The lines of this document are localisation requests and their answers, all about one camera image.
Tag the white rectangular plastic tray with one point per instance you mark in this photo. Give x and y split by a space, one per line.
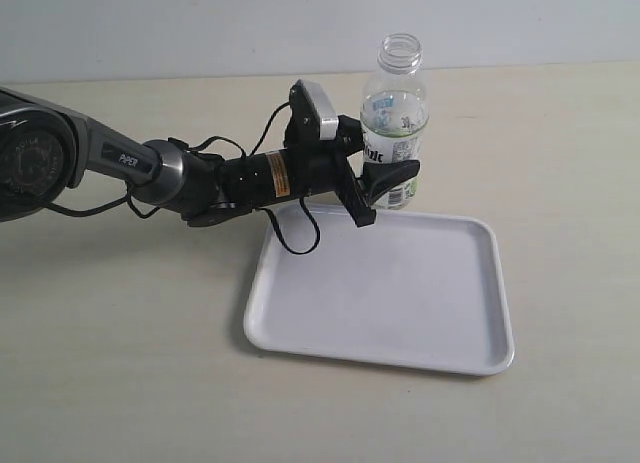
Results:
413 290

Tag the clear plastic drink bottle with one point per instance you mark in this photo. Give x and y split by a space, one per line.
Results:
394 110

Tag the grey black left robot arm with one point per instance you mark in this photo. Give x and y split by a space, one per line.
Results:
46 148

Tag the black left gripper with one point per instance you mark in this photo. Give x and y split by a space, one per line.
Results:
303 169

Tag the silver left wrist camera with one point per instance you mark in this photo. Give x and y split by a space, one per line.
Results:
314 117

